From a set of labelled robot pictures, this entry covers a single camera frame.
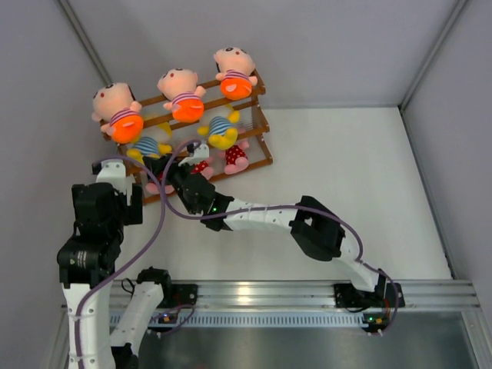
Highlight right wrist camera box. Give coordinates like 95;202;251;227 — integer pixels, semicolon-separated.
178;140;209;167

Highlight yellow striped plush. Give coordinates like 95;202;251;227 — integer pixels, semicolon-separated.
126;122;173;163
197;105;240;150

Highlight boy doll orange pants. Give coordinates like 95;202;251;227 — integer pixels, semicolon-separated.
214;47;258;101
157;68;206;123

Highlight wooden shelf rack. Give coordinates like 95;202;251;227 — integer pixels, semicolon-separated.
98;71;274;204

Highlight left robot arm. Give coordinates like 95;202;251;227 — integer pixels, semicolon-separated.
57;182;174;368

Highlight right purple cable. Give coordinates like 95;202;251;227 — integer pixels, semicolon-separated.
159;138;399;335

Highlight pink pig plush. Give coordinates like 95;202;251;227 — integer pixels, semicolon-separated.
218;139;250;175
145;171;175;194
191;157;214;181

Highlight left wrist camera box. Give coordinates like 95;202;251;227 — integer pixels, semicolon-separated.
92;159;131;195

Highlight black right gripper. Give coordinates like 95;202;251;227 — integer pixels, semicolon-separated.
144;155;197;201

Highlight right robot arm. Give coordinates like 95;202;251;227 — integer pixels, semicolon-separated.
144;155;405;312

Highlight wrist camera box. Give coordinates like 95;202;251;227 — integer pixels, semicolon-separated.
178;140;209;167
92;159;131;195

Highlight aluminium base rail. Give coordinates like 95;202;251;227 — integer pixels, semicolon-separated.
61;279;481;331

